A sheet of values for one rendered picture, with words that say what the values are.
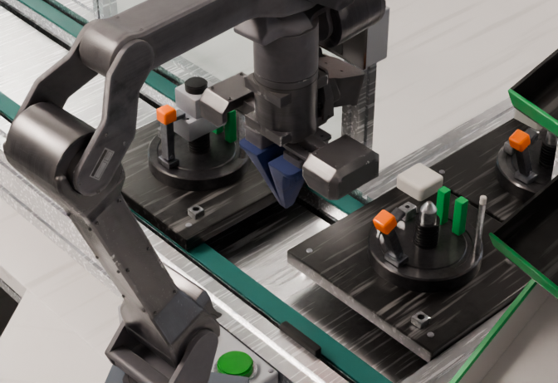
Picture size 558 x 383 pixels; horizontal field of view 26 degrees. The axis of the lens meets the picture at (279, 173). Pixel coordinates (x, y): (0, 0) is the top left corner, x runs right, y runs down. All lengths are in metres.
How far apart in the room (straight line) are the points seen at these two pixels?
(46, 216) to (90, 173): 0.81
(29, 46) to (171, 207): 0.57
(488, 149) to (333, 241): 0.30
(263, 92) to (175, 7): 0.16
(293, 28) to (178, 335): 0.28
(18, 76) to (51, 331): 0.54
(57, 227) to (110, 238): 0.71
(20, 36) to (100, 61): 1.19
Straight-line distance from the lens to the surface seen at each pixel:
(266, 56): 1.04
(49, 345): 1.56
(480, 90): 2.02
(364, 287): 1.45
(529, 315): 1.28
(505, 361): 1.28
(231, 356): 1.36
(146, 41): 0.90
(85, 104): 1.88
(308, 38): 1.03
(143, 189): 1.60
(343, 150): 1.06
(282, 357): 1.37
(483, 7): 2.27
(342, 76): 1.10
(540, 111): 1.04
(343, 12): 1.06
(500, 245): 1.15
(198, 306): 1.07
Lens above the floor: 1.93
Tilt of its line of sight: 36 degrees down
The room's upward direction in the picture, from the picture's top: straight up
